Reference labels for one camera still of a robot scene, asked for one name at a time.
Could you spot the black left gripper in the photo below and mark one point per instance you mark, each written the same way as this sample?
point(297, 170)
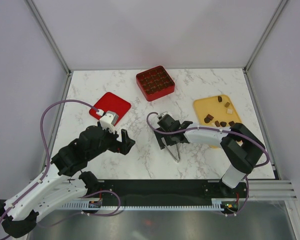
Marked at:
point(123, 147)

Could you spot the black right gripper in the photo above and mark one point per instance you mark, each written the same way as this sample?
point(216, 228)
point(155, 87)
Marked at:
point(159, 136)

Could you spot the metal tongs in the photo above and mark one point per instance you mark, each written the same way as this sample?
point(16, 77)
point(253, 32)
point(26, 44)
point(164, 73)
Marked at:
point(173, 150)

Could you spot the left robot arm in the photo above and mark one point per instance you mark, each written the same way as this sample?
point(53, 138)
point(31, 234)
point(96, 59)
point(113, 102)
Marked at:
point(62, 180)

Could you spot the dark round chocolate left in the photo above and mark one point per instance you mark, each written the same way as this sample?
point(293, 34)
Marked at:
point(207, 120)

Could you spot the brown square chocolate left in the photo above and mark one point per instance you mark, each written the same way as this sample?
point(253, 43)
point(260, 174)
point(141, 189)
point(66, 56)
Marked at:
point(210, 117)

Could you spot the red compartment chocolate box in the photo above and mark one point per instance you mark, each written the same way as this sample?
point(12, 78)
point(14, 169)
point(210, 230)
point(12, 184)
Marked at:
point(155, 83)

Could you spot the dark heart chocolate middle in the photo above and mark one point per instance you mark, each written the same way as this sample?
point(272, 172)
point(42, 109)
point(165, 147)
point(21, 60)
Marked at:
point(223, 124)

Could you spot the dark square chocolate right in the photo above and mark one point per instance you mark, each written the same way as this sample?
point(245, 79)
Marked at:
point(231, 123)

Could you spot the white chocolate upper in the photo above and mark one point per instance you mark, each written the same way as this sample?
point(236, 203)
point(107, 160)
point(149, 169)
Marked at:
point(229, 111)

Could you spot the red box lid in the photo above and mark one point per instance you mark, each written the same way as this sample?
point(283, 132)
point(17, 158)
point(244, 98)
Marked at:
point(113, 103)

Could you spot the yellow tray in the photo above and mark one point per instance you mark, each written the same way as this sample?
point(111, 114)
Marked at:
point(210, 105)

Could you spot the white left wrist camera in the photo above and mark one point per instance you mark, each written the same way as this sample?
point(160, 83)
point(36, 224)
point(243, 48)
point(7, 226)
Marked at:
point(109, 118)

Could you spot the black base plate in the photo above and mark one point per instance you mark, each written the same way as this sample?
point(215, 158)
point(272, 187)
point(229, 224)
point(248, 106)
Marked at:
point(170, 192)

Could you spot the white slotted cable duct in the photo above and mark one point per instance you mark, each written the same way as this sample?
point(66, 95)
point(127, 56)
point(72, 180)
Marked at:
point(86, 205)

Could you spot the aluminium front rail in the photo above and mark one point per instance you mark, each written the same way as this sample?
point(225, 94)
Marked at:
point(271, 190)

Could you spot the aluminium frame left post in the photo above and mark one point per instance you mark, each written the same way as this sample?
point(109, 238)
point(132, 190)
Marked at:
point(47, 34)

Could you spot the aluminium frame post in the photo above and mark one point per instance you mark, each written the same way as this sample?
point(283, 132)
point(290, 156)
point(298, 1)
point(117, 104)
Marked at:
point(267, 31)
point(47, 34)

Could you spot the aluminium frame right post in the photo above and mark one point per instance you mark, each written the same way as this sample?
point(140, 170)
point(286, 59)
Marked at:
point(267, 31)

